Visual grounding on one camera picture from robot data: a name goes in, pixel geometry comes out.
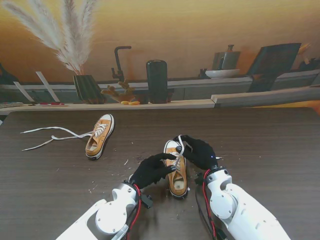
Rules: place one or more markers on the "left robot hand black glove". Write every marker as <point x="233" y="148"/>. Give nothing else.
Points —
<point x="150" y="172"/>

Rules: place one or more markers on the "right robot hand black glove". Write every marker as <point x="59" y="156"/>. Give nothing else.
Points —
<point x="202" y="155"/>

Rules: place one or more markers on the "yellow canvas sneaker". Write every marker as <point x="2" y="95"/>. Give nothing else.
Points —
<point x="106" y="121"/>
<point x="178" y="186"/>

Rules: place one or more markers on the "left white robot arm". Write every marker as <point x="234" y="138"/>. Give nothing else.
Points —
<point x="107" y="215"/>

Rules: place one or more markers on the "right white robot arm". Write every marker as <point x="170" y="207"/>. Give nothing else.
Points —
<point x="237" y="205"/>

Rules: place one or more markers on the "printed kitchen backdrop banner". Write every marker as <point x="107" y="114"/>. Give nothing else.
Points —
<point x="175" y="30"/>

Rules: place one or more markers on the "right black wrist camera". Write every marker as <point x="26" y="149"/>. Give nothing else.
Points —
<point x="199" y="178"/>

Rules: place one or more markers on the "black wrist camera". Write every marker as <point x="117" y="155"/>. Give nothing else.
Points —
<point x="199" y="178"/>
<point x="147" y="201"/>

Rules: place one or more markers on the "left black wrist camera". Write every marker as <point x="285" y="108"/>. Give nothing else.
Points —
<point x="147" y="201"/>

